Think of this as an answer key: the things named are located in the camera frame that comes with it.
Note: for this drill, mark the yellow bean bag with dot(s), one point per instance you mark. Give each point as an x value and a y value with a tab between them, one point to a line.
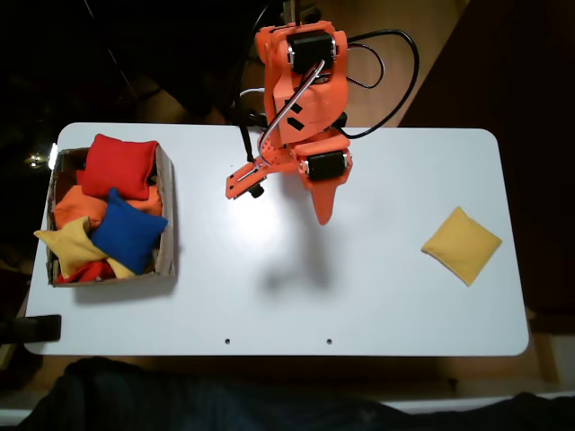
462	244
67	247

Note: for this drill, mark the cardboard box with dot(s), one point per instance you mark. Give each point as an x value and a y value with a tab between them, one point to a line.
165	251

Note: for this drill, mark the blue bean bag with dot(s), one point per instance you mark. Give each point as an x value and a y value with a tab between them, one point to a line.
126	233

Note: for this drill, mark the large red bean bag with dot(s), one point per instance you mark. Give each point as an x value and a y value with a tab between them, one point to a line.
117	166

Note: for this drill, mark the small red bean bag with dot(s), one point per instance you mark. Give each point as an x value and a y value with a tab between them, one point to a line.
92	271

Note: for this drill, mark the orange bean bag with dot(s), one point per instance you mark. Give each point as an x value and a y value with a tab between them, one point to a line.
76	206

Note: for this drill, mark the office chair base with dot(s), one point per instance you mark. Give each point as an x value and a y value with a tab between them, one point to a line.
295	10

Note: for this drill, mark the person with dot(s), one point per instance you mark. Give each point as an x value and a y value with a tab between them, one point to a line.
179	399

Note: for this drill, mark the black table clamp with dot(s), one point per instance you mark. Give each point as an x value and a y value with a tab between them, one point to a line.
40	328

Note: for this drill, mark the orange camera mount with camera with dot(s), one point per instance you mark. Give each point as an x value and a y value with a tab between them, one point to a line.
238	182

